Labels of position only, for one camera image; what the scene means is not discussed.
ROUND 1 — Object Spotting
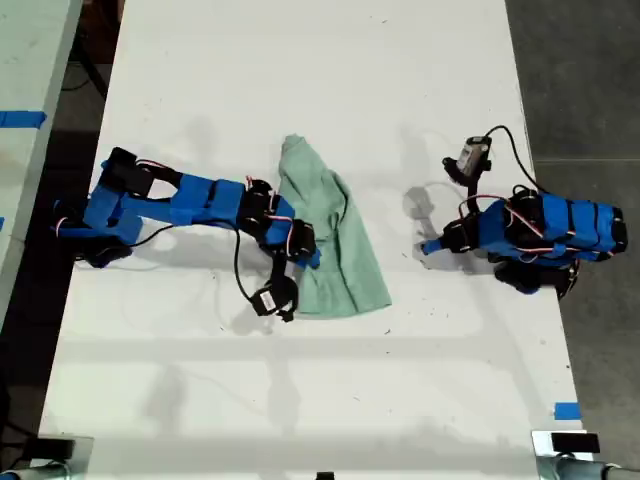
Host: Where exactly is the small blue tape piece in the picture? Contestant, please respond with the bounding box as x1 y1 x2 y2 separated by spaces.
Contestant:
553 400 583 422

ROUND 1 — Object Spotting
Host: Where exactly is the small black box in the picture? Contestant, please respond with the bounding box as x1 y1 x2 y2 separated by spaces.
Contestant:
22 436 77 462
550 432 601 456

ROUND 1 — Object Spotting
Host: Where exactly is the metal table bracket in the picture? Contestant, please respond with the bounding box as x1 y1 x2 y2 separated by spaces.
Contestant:
37 434 96 480
530 428 610 480

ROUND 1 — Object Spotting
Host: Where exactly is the black camera cable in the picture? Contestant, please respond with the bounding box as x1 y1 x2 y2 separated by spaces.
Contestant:
232 227 258 304
483 124 552 195

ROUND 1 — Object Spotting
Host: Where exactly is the grey side table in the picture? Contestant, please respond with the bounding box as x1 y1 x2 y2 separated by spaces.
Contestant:
0 0 85 329

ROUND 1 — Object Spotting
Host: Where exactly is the grey metal pipe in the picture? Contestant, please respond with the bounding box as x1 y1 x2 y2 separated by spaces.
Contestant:
537 455 640 480
0 461 70 480

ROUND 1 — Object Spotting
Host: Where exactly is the pale green T-shirt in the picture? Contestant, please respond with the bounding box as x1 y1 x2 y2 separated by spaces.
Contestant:
276 132 393 318

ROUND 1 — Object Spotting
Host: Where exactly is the long blue tape strip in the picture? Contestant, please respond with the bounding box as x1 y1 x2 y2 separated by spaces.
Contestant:
0 110 48 131

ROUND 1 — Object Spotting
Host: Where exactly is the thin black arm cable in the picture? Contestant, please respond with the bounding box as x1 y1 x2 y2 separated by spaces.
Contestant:
129 223 178 249

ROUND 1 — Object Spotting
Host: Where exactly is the black camera stalk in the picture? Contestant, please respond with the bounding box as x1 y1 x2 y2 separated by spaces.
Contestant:
462 168 490 204
268 248 297 294

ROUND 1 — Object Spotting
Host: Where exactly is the black camera box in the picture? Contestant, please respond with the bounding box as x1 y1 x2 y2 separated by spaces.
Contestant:
441 135 495 185
249 282 302 324

